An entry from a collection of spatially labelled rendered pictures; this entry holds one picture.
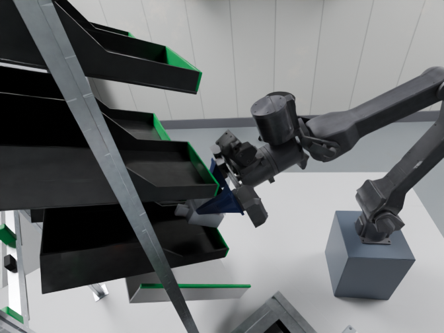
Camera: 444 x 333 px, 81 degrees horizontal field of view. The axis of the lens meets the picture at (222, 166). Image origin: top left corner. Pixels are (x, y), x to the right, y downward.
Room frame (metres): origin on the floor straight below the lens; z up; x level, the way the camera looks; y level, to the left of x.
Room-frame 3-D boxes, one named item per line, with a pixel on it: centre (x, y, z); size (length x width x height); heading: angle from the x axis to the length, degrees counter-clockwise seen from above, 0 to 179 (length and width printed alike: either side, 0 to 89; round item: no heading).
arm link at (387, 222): (0.35, -0.33, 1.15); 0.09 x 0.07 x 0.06; 177
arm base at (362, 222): (0.36, -0.34, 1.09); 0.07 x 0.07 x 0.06; 78
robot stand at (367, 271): (0.35, -0.34, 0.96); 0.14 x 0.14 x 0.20; 78
